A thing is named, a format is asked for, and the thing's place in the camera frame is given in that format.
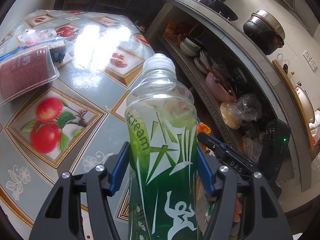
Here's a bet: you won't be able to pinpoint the wall power socket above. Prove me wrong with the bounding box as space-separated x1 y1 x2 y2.
303 50 318 72

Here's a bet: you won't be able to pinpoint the fruit pattern tablecloth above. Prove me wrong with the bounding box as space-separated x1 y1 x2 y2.
1 10 153 239

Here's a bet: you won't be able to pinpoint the green drink bottle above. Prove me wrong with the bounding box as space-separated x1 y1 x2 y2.
125 54 201 239

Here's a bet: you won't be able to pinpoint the pink plastic basin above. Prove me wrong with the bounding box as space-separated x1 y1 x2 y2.
206 73 236 102

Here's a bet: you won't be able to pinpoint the clear bag of yellow grain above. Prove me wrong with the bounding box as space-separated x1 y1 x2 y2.
220 93 262 129

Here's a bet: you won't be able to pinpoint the blue toothpaste box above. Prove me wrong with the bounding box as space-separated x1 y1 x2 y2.
0 38 67 63

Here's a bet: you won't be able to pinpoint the white pink plastic bag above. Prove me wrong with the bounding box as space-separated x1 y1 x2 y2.
242 137 263 163

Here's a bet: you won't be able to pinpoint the black cooking pot with lid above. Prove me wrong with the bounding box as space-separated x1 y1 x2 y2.
242 10 285 55

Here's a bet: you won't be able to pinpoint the black wok pan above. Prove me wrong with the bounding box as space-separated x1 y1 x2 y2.
208 0 238 21

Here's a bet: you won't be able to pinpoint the metal perforated shelf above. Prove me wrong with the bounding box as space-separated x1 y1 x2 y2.
156 34 244 153

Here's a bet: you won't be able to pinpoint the metal bowl on counter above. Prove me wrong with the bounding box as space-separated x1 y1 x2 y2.
296 85 315 124

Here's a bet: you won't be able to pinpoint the wooden cutting board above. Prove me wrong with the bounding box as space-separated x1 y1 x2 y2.
272 59 317 161

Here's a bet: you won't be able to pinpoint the clear plastic tray lid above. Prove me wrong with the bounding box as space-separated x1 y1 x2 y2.
0 44 61 107

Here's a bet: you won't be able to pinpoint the stacked white green bowls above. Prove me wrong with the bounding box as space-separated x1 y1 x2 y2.
180 37 202 57

